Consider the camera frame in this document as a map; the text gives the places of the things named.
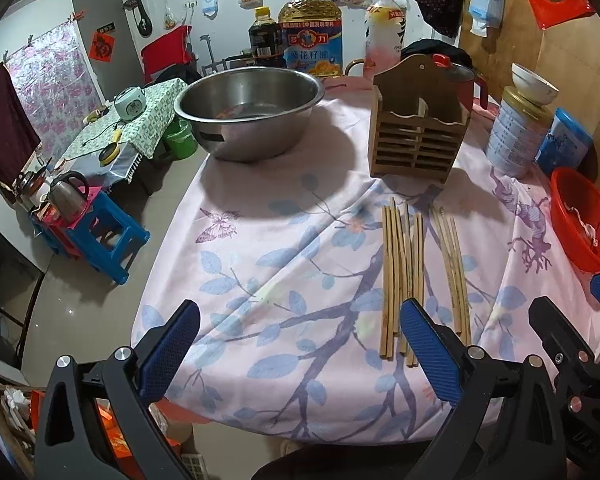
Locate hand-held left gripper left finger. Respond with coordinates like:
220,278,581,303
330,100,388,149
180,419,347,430
34,299,202,480

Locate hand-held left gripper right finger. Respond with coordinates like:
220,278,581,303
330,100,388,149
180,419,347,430
399,298,571,480

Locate pile of wooden chopsticks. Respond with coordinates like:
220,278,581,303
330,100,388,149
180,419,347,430
379,197,475,368

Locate wooden slatted utensil holder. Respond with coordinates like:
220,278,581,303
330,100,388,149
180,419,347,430
369,53,473,182

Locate red plastic basket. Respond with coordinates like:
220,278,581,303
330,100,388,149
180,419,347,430
550,167,600,273

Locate white plastic scrap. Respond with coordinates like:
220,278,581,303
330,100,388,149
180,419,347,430
567,205,600,248

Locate orange red box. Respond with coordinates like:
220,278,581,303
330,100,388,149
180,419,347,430
92,397,148,468

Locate blue plastic stool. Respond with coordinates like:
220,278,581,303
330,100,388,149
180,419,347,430
70,192,151,285

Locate pink floral tablecloth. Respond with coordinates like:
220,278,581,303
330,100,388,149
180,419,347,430
130,76,600,445

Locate person's dark pants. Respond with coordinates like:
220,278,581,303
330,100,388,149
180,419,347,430
250,441,433,480

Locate blue lidded canister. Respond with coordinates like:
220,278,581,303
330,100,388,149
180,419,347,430
536,107,595,177

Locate pink plastic stool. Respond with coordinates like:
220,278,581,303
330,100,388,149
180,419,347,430
30,187,103,261

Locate steel electric kettle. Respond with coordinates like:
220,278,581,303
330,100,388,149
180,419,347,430
45,171,90,223

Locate milk powder tin gold lid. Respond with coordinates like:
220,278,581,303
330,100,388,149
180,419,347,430
485,86,556,179

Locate grey blue lace tablecloth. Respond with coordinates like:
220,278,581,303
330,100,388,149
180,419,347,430
60,147,143,183

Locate green plastic bucket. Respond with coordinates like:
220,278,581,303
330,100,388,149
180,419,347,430
162,119,198,158

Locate white ceramic bowl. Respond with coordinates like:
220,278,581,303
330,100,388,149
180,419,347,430
511,62,560,107

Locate green patterned tablecloth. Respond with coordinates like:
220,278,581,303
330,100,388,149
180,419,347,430
62,77,203,158

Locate copper kettle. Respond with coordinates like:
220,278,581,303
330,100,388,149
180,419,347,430
12,167,48,196

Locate stainless steel basin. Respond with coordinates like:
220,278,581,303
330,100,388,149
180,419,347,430
174,66,325,162

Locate pale green rice cooker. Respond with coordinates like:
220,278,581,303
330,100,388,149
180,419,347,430
114,87,147,122

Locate large round wooden board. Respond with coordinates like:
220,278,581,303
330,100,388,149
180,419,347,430
457,0,600,196

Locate black cloth on chair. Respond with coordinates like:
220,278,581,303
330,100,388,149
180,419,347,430
150,62,203,86

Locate dark red hanging cloth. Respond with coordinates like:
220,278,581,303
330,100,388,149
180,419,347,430
0,62,42,183

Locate grey door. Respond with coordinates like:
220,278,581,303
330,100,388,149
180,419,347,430
70,0,148,106

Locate pink floral plastic sheet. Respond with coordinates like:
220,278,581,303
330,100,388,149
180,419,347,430
5,22,98,148

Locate grey metal rack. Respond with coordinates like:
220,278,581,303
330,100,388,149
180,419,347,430
202,55,256,77

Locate grey metal crutch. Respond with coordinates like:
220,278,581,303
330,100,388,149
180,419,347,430
199,34,218,78

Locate red chair cover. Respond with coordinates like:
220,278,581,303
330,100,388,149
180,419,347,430
141,25,193,86

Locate black jacket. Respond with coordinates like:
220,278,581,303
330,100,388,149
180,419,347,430
401,38,473,73

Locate small red paper poster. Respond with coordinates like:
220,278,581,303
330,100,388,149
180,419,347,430
89,31,115,63

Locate dark soy sauce bottle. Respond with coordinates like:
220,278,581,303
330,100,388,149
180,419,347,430
248,6,284,68

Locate pink white drink bottle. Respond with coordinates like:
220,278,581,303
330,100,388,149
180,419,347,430
364,0,410,81

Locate large cooking oil bottle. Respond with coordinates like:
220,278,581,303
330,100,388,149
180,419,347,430
278,0,344,78

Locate black sling bag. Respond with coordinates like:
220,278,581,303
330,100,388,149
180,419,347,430
124,0,153,37

